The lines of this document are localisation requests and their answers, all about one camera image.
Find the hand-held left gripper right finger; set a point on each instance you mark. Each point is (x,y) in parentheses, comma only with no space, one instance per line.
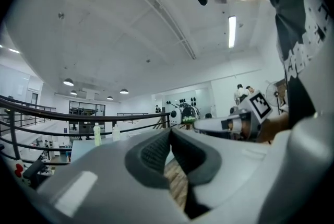
(235,170)

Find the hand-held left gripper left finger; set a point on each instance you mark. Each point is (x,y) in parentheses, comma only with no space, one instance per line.
(99,178)

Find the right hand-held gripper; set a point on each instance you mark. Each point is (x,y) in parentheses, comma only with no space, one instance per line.
(257,105)

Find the person's right forearm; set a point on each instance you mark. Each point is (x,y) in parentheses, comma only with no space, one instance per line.
(276,123)

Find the black and green device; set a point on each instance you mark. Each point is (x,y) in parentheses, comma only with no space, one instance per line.
(190,113)

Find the white round robot head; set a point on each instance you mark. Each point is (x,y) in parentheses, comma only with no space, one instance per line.
(176,116)

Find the pale green plastic bottle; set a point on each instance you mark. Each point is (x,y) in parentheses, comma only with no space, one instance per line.
(97,134)

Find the pale pink plastic bottle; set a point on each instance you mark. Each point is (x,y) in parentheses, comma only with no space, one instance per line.
(116,132)

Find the black chair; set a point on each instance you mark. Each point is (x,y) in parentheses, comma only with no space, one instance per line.
(34,169)

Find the standing fan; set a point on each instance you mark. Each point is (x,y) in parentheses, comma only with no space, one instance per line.
(272,92)

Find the white cushion with red bow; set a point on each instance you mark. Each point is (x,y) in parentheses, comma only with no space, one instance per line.
(25,178)

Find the ceiling tube light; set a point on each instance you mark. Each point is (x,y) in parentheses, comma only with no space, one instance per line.
(232,32)

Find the black metal railing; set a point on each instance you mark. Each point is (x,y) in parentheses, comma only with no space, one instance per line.
(14,139)

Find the person's black printed shirt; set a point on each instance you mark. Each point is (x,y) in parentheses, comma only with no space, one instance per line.
(289,22)

